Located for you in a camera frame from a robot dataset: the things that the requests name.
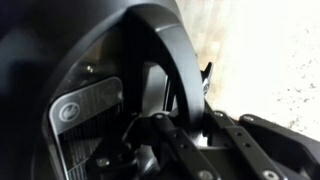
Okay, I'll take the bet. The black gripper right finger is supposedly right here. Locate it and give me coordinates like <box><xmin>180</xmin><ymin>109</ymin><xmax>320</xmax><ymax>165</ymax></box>
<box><xmin>209</xmin><ymin>109</ymin><xmax>320</xmax><ymax>180</ymax></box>

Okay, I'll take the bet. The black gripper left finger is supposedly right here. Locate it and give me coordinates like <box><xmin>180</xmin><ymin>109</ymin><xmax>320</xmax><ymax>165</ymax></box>
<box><xmin>85</xmin><ymin>112</ymin><xmax>223</xmax><ymax>180</ymax></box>

